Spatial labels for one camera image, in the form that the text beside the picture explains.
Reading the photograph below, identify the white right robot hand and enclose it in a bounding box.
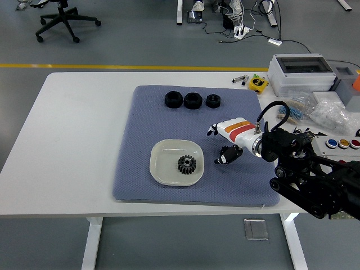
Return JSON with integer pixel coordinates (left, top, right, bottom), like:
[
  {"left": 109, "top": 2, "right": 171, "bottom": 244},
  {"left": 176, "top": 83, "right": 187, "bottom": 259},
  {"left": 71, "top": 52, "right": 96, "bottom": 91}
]
[{"left": 206, "top": 118, "right": 262, "bottom": 165}]

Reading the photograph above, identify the large black gear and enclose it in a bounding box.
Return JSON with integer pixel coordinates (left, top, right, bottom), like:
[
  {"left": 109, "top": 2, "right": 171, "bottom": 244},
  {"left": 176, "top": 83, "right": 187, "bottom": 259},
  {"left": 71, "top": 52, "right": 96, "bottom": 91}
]
[{"left": 177, "top": 155, "right": 197, "bottom": 176}]

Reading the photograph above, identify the small black hex nut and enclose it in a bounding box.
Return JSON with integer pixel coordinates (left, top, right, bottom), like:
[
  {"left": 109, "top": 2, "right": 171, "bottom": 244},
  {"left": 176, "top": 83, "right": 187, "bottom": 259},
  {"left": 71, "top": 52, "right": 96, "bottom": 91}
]
[{"left": 205, "top": 94, "right": 222, "bottom": 109}]

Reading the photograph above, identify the large black hex nut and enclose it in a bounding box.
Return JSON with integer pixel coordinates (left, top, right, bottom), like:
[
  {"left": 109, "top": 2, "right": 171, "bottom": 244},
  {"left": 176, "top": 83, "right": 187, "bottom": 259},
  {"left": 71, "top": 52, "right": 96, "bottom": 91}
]
[
  {"left": 183, "top": 92, "right": 203, "bottom": 110},
  {"left": 164, "top": 91, "right": 183, "bottom": 110}
]

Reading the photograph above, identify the grey push-button control box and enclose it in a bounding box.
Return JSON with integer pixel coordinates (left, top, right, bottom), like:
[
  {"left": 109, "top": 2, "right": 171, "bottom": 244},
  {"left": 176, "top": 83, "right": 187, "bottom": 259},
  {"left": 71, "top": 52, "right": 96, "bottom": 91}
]
[{"left": 311, "top": 129, "right": 360, "bottom": 164}]

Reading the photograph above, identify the white flat box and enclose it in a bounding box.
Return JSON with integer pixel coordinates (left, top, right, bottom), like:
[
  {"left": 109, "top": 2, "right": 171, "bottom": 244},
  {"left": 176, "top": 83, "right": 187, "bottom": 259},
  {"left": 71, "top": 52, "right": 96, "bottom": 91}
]
[{"left": 312, "top": 91, "right": 345, "bottom": 107}]

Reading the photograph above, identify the grey plastic box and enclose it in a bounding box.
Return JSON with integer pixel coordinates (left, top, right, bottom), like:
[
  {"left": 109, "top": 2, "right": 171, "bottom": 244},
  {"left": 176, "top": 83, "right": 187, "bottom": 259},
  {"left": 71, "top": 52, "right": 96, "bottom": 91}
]
[{"left": 328, "top": 61, "right": 360, "bottom": 113}]

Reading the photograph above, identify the yellow tape measure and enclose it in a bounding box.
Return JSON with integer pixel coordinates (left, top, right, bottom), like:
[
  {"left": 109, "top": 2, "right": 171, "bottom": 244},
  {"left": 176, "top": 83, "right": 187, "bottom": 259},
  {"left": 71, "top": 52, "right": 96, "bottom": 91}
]
[{"left": 248, "top": 77, "right": 269, "bottom": 96}]

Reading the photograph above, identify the blue resistor tape roll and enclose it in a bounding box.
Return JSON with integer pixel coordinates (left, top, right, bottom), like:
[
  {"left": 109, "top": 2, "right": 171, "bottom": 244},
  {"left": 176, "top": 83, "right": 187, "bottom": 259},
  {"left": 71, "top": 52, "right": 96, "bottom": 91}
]
[{"left": 275, "top": 97, "right": 308, "bottom": 125}]

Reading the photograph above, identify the black electronic module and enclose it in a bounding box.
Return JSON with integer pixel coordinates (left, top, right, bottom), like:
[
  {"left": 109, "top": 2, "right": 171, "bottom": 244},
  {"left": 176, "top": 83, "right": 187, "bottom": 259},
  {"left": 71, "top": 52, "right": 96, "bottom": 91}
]
[{"left": 292, "top": 127, "right": 315, "bottom": 142}]

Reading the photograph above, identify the blue-grey textured mat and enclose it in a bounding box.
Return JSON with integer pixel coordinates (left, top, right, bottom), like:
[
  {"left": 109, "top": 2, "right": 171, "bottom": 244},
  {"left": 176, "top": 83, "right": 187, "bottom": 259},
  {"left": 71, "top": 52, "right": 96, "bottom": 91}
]
[{"left": 111, "top": 85, "right": 281, "bottom": 208}]

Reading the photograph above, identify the white square plate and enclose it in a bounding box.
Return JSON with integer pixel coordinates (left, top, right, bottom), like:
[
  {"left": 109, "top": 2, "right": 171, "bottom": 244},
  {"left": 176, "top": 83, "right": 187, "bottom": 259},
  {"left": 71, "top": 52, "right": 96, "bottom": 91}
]
[{"left": 148, "top": 139, "right": 205, "bottom": 187}]

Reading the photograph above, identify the clear bag of white parts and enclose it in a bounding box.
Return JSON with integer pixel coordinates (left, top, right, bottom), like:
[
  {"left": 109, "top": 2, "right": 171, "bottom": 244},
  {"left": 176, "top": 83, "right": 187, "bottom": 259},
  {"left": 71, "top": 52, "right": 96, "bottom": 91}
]
[{"left": 308, "top": 98, "right": 360, "bottom": 132}]

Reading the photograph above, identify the metal floor socket plate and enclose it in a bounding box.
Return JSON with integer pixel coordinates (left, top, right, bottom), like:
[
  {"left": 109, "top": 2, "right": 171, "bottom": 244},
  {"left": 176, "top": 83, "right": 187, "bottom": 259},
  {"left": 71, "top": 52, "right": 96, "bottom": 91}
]
[{"left": 243, "top": 218, "right": 269, "bottom": 241}]

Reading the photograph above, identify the white power strip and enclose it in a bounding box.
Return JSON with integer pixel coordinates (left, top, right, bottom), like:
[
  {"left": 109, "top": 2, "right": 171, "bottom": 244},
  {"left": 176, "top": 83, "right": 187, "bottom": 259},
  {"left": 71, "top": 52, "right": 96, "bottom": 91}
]
[{"left": 233, "top": 24, "right": 250, "bottom": 39}]

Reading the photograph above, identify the black power brick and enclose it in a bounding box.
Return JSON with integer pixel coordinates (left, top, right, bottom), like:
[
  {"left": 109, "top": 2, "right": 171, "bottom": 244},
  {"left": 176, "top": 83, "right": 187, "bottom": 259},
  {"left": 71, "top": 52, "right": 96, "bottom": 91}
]
[{"left": 222, "top": 13, "right": 236, "bottom": 30}]

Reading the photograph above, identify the black desk phone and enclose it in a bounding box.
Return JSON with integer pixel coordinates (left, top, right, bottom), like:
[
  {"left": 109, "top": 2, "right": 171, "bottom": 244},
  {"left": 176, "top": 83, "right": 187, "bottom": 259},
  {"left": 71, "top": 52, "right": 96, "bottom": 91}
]
[{"left": 187, "top": 10, "right": 204, "bottom": 24}]

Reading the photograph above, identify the white right table leg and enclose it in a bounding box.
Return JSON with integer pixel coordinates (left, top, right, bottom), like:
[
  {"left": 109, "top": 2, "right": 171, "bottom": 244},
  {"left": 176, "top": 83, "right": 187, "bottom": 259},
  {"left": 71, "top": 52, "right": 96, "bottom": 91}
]
[{"left": 280, "top": 213, "right": 309, "bottom": 270}]

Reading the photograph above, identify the white table leg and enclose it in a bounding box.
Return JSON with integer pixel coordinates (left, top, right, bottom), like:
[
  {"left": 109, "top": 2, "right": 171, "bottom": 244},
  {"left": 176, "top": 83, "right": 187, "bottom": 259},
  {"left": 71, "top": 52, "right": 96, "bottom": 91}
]
[
  {"left": 81, "top": 217, "right": 104, "bottom": 270},
  {"left": 280, "top": 213, "right": 309, "bottom": 270}
]

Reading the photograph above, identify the white left table leg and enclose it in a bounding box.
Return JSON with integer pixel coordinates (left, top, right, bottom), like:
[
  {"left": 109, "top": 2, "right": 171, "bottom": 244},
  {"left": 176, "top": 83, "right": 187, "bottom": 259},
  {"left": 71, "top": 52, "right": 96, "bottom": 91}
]
[{"left": 81, "top": 217, "right": 104, "bottom": 270}]

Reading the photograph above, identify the black office chair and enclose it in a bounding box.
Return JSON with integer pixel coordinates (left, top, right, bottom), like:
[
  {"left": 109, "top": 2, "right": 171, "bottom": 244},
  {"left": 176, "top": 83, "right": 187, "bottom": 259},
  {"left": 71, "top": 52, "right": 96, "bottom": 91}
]
[{"left": 29, "top": 0, "right": 102, "bottom": 44}]

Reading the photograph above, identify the grey electrical enclosure box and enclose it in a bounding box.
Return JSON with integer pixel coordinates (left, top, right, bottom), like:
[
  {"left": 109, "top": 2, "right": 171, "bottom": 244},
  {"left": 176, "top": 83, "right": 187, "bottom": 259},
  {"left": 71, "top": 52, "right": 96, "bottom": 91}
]
[{"left": 266, "top": 53, "right": 337, "bottom": 98}]

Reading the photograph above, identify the black floor cable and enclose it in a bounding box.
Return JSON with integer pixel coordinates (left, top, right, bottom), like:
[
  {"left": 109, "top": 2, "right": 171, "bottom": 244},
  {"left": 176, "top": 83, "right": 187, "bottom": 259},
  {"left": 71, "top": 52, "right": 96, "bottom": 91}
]
[{"left": 282, "top": 39, "right": 312, "bottom": 54}]

